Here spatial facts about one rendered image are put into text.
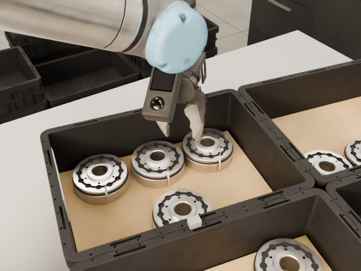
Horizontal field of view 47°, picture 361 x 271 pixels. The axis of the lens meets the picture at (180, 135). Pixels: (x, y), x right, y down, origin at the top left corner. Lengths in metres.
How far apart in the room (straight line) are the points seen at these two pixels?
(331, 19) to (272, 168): 1.51
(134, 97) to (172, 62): 0.81
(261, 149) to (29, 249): 0.50
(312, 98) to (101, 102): 0.60
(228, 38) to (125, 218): 2.49
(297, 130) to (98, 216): 0.47
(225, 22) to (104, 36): 2.97
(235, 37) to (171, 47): 2.72
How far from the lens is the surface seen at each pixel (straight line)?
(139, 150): 0.83
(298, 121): 0.98
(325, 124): 0.99
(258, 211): 0.64
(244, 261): 0.71
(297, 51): 1.55
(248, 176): 0.83
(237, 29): 3.28
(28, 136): 1.18
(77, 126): 0.80
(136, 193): 0.79
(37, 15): 0.39
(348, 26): 2.37
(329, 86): 1.03
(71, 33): 0.41
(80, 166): 0.82
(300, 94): 0.98
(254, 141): 0.82
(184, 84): 0.69
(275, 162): 0.77
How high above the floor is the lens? 1.41
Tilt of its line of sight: 40 degrees down
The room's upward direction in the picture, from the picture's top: straight up
